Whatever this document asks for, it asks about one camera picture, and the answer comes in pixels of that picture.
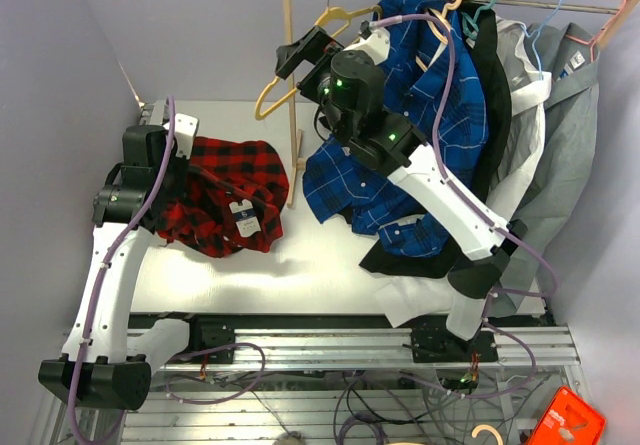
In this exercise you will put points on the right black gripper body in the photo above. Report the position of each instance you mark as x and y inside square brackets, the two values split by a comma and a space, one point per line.
[315, 85]

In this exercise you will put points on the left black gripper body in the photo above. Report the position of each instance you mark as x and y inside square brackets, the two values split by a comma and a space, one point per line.
[175, 177]

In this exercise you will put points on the red black plaid shirt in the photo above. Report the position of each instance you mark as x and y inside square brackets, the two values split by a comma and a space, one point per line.
[221, 172]

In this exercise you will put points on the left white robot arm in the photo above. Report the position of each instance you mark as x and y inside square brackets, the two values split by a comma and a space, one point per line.
[100, 364]

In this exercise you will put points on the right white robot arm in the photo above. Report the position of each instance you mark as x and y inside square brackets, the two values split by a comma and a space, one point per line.
[347, 84]

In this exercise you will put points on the cream plastic hanger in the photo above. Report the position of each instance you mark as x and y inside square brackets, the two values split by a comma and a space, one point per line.
[441, 17]

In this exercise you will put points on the light blue plastic hanger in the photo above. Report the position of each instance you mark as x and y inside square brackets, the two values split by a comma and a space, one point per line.
[534, 36]

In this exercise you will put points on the white shirt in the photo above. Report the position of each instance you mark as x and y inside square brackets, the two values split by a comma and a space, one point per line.
[403, 299]

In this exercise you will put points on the grey shirt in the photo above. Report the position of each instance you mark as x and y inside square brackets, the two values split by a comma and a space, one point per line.
[570, 134]

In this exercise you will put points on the pink plastic hanger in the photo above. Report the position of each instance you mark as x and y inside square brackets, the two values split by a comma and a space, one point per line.
[594, 40]

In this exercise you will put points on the cream hanger on floor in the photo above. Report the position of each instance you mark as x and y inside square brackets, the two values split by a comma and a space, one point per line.
[486, 431]

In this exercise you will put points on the white paper price tag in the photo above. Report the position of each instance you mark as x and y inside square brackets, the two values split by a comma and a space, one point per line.
[245, 218]

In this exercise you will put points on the orange plastic box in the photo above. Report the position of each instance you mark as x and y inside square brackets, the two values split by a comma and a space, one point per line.
[568, 419]

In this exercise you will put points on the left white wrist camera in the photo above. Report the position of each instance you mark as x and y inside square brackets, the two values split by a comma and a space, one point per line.
[186, 129]

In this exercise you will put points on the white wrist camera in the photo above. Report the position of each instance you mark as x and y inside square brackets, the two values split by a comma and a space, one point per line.
[186, 129]
[374, 41]

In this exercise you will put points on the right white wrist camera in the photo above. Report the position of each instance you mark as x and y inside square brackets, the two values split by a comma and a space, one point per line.
[374, 41]

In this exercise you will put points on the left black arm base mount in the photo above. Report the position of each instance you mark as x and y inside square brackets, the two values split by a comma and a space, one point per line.
[206, 332]

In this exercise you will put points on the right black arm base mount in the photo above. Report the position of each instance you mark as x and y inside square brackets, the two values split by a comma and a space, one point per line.
[435, 344]

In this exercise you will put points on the aluminium rail frame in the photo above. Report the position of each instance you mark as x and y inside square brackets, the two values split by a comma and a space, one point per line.
[328, 380]

